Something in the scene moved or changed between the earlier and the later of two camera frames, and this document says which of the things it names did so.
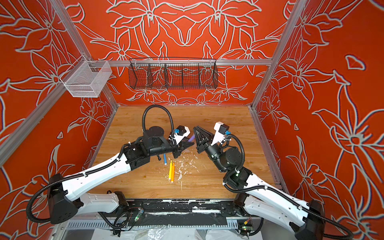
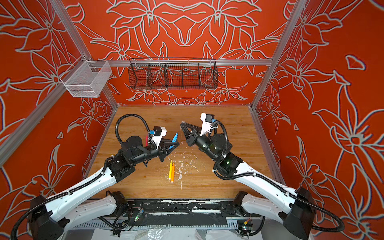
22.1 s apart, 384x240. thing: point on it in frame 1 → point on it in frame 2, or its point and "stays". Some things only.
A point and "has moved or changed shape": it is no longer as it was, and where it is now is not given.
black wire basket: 170,73 stays
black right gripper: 203,144 → 191,137
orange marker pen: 173,172 stays
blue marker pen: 165,159 has moved or changed shape
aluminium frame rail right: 298,9 stays
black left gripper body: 177,149 → 160,153
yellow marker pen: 170,170 stays
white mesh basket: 86,78 stays
